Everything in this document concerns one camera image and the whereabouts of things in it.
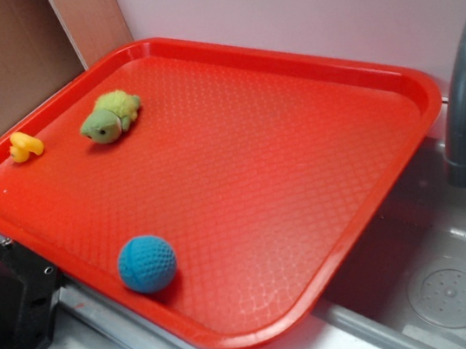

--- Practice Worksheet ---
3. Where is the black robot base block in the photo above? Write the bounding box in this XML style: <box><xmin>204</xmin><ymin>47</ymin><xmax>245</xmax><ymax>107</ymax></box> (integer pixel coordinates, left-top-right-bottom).
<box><xmin>0</xmin><ymin>240</ymin><xmax>61</xmax><ymax>349</ymax></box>

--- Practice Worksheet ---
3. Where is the yellow rubber duck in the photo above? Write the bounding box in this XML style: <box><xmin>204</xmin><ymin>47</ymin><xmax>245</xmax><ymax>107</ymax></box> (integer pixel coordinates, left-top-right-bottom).
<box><xmin>9</xmin><ymin>132</ymin><xmax>44</xmax><ymax>163</ymax></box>

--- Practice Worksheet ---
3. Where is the red plastic tray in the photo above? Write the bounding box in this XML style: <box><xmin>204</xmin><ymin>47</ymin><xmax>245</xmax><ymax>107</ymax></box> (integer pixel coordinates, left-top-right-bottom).
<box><xmin>0</xmin><ymin>38</ymin><xmax>442</xmax><ymax>349</ymax></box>

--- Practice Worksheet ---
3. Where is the blue textured ball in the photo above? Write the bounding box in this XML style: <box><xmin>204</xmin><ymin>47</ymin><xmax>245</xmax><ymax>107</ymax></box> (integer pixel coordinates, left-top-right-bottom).
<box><xmin>117</xmin><ymin>235</ymin><xmax>178</xmax><ymax>294</ymax></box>

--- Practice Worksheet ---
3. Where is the green plush turtle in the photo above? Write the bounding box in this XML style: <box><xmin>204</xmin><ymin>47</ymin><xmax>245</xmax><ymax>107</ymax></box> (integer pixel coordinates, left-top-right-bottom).
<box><xmin>80</xmin><ymin>89</ymin><xmax>141</xmax><ymax>145</ymax></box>

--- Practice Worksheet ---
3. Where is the grey toy sink basin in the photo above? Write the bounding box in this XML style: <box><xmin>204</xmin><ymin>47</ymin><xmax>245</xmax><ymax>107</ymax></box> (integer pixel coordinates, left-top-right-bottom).
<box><xmin>213</xmin><ymin>128</ymin><xmax>466</xmax><ymax>349</ymax></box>

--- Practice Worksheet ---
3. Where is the brown cardboard panel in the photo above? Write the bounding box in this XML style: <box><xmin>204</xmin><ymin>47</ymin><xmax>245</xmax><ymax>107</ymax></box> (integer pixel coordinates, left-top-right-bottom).
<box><xmin>0</xmin><ymin>0</ymin><xmax>132</xmax><ymax>135</ymax></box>

